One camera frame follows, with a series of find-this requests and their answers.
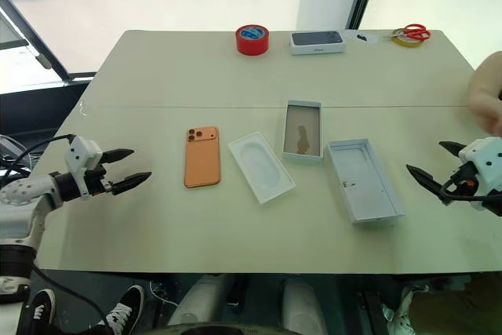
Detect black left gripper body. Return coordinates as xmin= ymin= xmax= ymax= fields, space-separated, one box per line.
xmin=84 ymin=165 xmax=115 ymax=197

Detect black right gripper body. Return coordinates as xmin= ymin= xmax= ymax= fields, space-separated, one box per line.
xmin=440 ymin=161 xmax=478 ymax=206

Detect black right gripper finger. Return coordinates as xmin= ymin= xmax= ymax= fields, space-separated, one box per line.
xmin=438 ymin=140 xmax=468 ymax=160
xmin=406 ymin=164 xmax=446 ymax=197

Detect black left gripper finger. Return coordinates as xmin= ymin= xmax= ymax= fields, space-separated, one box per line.
xmin=111 ymin=171 xmax=153 ymax=196
xmin=100 ymin=148 xmax=136 ymax=164

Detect white phone box base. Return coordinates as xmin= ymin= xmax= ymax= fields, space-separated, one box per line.
xmin=324 ymin=138 xmax=406 ymax=225

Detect orange smartphone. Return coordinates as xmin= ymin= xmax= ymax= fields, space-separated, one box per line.
xmin=183 ymin=126 xmax=222 ymax=190

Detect white moulded tray insert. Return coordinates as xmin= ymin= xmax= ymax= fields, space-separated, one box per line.
xmin=227 ymin=131 xmax=297 ymax=206

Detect small white accessory box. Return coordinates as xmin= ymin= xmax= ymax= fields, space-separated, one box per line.
xmin=281 ymin=100 xmax=324 ymax=165

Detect closed white phone box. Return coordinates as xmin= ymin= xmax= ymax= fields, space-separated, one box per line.
xmin=289 ymin=30 xmax=348 ymax=56

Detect person's bare hand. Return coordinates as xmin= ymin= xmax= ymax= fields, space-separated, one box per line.
xmin=467 ymin=51 xmax=502 ymax=137

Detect yellow tape roll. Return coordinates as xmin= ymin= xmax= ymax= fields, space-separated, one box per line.
xmin=393 ymin=28 xmax=427 ymax=48

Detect black sneaker white laces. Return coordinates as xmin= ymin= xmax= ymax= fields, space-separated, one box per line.
xmin=27 ymin=288 xmax=56 ymax=335
xmin=104 ymin=284 xmax=146 ymax=335

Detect olive trouser leg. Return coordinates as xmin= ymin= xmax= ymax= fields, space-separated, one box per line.
xmin=407 ymin=271 xmax=502 ymax=335

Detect white rounded robot leg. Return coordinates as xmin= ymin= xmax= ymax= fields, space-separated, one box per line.
xmin=282 ymin=275 xmax=329 ymax=335
xmin=167 ymin=274 xmax=229 ymax=328

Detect white paper with black mark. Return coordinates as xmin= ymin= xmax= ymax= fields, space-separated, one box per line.
xmin=344 ymin=29 xmax=379 ymax=45

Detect red tape roll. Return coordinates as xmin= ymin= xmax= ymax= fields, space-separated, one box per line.
xmin=235 ymin=24 xmax=271 ymax=56

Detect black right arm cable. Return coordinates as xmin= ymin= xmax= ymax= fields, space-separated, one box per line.
xmin=438 ymin=180 xmax=502 ymax=203

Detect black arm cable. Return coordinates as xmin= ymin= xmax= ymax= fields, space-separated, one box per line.
xmin=438 ymin=180 xmax=502 ymax=203
xmin=0 ymin=133 xmax=78 ymax=188

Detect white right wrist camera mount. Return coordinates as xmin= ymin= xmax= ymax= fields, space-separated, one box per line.
xmin=457 ymin=136 xmax=502 ymax=211

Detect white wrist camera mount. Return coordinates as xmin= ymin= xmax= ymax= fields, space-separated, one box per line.
xmin=457 ymin=136 xmax=502 ymax=211
xmin=64 ymin=135 xmax=104 ymax=198

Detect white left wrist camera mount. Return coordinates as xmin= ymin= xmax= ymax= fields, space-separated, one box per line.
xmin=64 ymin=135 xmax=104 ymax=198

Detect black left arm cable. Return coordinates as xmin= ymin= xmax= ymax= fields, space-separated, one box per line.
xmin=0 ymin=133 xmax=78 ymax=188

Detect grey device with cables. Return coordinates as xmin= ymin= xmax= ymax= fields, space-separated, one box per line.
xmin=0 ymin=134 xmax=42 ymax=187

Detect red handled scissors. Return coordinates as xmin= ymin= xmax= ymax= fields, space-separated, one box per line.
xmin=382 ymin=24 xmax=432 ymax=41

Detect black slanted window frame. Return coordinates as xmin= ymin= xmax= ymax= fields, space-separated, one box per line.
xmin=0 ymin=0 xmax=97 ymax=86

